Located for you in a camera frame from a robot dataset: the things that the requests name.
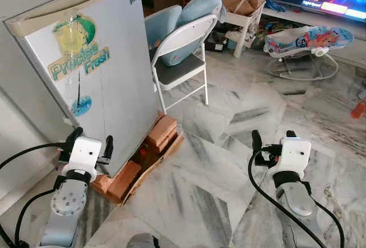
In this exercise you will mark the red brick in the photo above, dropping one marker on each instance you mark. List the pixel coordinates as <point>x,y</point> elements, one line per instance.
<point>170,146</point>
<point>120,182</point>
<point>163,125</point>

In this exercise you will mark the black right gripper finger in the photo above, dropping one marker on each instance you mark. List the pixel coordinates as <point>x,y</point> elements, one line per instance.
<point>291,135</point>
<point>257,141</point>

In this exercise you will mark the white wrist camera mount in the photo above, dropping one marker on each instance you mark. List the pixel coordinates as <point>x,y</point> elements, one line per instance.
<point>291,154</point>
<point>83,154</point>

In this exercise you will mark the orange red bottle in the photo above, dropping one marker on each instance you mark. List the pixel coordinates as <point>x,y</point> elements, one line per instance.
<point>359,111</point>

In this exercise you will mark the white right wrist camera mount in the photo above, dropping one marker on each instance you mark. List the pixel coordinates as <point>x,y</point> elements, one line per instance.
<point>291,154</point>

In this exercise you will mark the white mini fridge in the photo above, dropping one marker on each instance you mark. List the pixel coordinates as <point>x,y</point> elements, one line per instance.
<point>114,88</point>

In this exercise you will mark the colourful baby bouncer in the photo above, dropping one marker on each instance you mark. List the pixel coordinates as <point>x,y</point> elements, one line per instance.
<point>309,38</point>

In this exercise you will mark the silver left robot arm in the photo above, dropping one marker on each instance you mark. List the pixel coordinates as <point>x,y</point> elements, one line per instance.
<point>66,208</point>

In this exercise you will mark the white side table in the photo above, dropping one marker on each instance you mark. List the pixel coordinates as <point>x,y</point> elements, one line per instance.
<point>246,22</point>

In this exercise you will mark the white folding chair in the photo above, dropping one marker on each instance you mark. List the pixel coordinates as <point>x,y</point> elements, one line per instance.
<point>189,36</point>

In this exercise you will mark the grey robot knee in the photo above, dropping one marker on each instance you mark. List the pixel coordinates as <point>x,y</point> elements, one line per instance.
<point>143,241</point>

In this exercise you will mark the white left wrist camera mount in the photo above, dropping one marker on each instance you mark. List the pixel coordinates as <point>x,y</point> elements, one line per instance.
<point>83,154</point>

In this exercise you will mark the light blue baby seat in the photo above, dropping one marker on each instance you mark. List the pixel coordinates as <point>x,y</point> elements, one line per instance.
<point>197,8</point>

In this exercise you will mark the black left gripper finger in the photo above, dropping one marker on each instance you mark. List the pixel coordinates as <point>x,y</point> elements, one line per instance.
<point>74,135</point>
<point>109,147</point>

